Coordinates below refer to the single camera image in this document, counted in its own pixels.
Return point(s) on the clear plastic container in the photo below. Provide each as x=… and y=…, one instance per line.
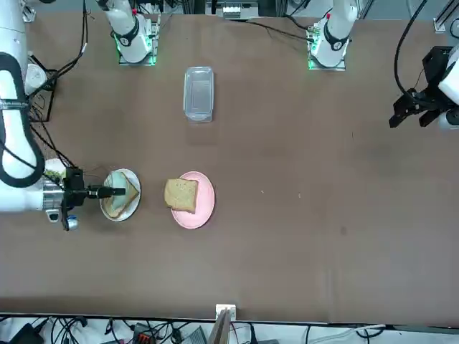
x=199, y=93

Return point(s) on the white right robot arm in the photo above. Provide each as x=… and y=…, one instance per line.
x=14, y=36

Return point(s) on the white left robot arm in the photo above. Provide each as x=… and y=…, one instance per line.
x=335, y=36

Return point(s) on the brown bread slice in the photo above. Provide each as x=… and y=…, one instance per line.
x=131, y=191
x=181, y=195

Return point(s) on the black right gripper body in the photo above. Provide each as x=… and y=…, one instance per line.
x=73, y=193

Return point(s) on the grey power strip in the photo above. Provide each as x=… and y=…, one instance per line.
x=231, y=11

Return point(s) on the black box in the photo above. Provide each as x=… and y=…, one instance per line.
x=23, y=335

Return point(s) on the aluminium frame profile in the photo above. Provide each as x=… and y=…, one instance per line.
x=444, y=19

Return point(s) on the pink round plate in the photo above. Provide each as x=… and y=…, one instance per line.
x=204, y=211

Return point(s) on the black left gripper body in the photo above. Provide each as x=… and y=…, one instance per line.
x=437, y=68

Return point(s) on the aluminium camera post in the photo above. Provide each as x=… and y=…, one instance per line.
x=222, y=322

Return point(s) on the orange black device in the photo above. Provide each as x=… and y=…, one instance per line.
x=141, y=335

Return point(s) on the green lettuce leaf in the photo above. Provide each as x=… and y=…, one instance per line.
x=54, y=174

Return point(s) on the white round plate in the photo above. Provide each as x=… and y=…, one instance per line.
x=54, y=165
x=131, y=215

